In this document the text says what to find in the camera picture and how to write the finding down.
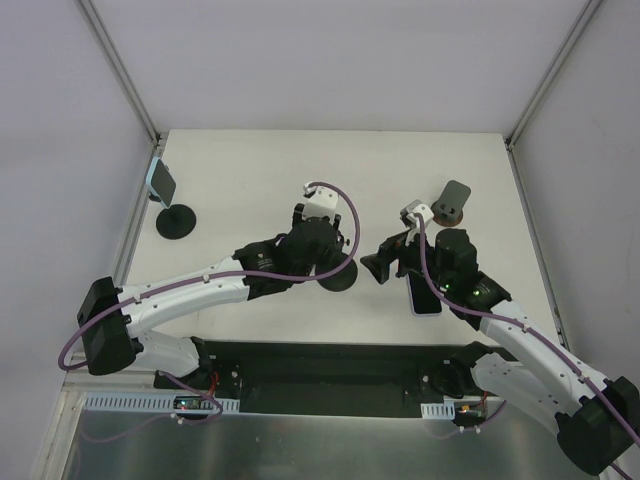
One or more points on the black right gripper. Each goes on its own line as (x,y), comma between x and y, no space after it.
(398,255)

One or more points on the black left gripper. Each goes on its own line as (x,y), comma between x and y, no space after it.
(316,219)

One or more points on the phone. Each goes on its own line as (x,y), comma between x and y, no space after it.
(422,299)
(160,183)

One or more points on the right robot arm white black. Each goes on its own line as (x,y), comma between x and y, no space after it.
(593,418)

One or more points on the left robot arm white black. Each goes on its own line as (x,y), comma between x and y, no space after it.
(118,324)

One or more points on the grey stand on wooden base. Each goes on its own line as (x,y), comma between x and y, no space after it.
(448,208)

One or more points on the black round phone stand left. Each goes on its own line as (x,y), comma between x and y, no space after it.
(175,222)

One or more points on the phone in light blue case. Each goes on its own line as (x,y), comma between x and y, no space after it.
(160,183)

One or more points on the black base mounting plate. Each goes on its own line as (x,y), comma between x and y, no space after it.
(354,380)

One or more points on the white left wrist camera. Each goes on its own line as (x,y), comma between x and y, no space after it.
(320,202)

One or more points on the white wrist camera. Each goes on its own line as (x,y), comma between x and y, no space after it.
(411,216)
(320,202)

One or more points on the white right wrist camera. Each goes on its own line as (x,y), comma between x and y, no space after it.
(411,216)

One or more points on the white cable duct right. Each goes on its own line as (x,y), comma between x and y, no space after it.
(438,411)

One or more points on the white cable duct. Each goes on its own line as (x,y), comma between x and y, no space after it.
(148,403)
(438,411)

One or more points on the white cable duct left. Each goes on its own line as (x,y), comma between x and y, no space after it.
(148,403)

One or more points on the aluminium frame post left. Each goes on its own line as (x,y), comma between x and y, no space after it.
(107,46)

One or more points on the aluminium frame post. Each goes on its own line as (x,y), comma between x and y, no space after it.
(107,46)
(543,88)

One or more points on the aluminium frame post right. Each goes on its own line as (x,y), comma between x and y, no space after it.
(543,88)

